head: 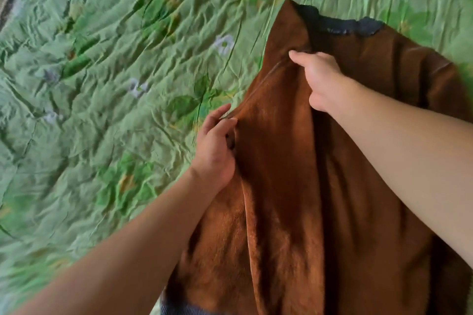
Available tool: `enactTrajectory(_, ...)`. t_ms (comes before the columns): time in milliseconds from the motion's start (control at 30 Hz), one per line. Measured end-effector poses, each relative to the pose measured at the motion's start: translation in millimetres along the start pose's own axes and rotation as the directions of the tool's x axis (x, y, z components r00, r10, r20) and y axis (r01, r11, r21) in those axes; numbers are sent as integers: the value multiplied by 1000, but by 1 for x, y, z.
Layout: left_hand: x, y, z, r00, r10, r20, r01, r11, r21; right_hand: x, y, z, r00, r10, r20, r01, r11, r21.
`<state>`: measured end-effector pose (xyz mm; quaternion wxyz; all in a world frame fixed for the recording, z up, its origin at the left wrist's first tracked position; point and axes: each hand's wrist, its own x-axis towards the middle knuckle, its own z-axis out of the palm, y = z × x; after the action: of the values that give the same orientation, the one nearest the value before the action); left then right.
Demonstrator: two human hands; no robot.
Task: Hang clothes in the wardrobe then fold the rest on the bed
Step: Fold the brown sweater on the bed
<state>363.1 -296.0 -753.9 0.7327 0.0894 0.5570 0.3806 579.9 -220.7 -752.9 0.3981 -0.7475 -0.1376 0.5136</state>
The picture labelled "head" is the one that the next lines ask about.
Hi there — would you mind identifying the person's right forearm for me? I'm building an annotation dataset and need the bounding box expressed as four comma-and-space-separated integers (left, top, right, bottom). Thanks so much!
323, 82, 473, 267

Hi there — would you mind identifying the brown fleece garment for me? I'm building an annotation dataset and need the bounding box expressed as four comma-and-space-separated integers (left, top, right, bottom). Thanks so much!
161, 0, 473, 315

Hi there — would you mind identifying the green floral bedsheet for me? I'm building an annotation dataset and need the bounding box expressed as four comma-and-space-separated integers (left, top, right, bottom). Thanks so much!
0, 0, 473, 315

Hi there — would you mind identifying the person's left forearm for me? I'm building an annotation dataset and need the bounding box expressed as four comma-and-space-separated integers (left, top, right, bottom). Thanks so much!
13, 169, 222, 315

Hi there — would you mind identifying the person's right hand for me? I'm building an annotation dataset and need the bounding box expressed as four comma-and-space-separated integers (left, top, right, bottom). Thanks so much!
288, 50, 357, 113

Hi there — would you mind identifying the person's left hand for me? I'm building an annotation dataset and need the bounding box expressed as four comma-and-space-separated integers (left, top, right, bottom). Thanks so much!
190, 103, 238, 193

